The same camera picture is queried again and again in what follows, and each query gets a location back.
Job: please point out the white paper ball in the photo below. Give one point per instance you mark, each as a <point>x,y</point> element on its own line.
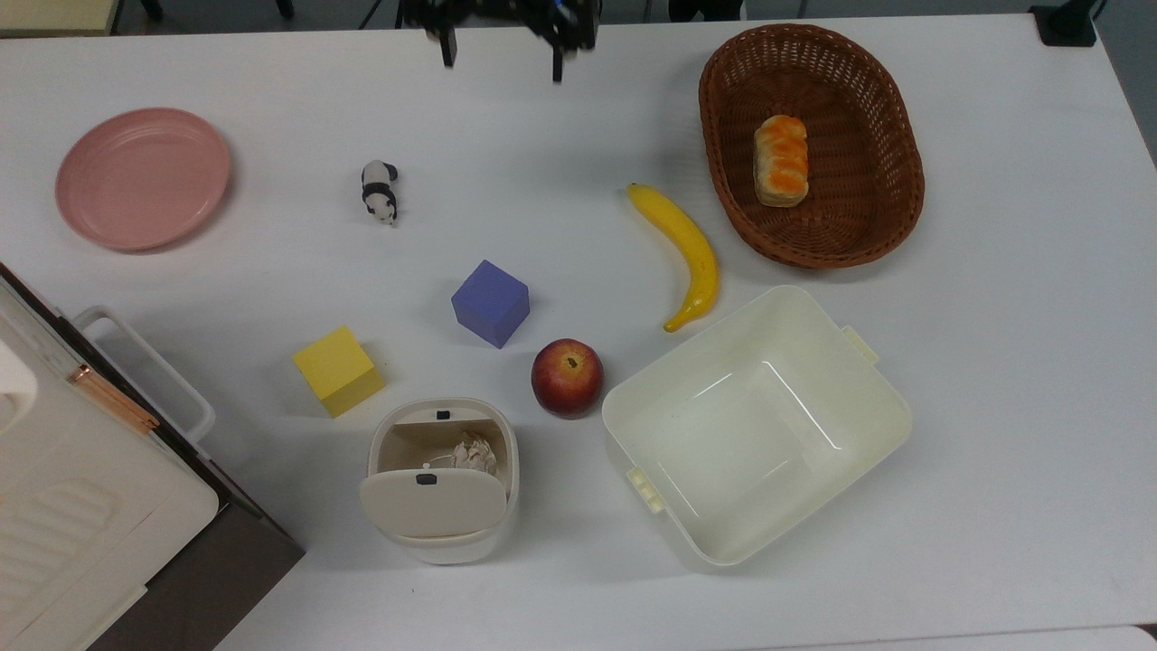
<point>475,452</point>

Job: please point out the white appliance with brown side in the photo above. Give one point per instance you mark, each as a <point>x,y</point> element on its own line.
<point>81,515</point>

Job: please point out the small beige trash can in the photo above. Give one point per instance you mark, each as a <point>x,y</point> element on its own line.
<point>434,504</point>

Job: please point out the cream plastic square container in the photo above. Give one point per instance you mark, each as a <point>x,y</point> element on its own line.
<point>755,429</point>

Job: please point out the beige wooden desk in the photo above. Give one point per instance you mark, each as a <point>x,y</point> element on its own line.
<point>54,14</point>

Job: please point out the black tripod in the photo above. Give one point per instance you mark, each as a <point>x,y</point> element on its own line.
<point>371,11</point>

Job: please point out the orange glazed bread loaf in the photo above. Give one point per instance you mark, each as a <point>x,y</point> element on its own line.
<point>781,161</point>

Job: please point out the yellow cube block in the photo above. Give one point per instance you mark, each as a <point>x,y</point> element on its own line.
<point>337,371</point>

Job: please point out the purple cube block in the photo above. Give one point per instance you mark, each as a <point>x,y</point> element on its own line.
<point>490,303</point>

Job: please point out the copper metal latch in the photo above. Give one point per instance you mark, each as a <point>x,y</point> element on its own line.
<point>113,398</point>

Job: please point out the yellow banana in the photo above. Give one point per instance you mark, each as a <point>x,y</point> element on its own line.
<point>691,249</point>

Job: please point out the red apple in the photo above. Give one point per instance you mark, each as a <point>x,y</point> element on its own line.
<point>567,378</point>

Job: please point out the black white panda toy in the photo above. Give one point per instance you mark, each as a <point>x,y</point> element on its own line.
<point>379,192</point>

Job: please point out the pink round plate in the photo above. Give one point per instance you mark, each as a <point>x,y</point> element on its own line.
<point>143,179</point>

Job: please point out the black table clamp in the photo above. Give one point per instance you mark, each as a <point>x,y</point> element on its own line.
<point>1067,25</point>

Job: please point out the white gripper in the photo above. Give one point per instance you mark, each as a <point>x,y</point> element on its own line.
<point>506,9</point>

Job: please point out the black chair leg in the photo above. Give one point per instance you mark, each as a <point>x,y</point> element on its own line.
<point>153,8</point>
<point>285,7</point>

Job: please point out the brown wicker basket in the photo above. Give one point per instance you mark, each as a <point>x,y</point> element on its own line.
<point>859,190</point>

